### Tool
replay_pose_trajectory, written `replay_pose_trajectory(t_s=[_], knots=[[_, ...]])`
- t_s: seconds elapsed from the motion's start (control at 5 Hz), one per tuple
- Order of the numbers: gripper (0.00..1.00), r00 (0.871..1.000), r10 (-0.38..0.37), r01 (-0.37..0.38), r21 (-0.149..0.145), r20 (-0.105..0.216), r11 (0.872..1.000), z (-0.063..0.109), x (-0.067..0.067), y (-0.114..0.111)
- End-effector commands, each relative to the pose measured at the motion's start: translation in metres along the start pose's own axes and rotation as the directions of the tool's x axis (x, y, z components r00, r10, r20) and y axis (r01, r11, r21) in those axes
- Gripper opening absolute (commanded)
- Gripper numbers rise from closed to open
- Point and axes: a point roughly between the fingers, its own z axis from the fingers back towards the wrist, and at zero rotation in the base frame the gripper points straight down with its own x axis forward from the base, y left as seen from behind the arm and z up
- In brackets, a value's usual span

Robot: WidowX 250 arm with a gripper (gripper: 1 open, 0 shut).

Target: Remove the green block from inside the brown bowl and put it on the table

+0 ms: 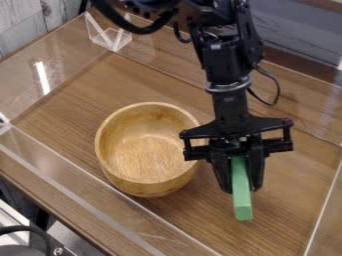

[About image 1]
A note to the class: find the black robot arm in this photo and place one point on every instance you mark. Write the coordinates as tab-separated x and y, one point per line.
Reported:
230	50

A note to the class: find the green rectangular block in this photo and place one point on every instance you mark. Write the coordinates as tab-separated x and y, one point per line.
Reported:
241	190

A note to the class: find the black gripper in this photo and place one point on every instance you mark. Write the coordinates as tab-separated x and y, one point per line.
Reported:
237	132

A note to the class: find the brown wooden bowl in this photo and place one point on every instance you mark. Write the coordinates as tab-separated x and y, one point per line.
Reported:
139	149

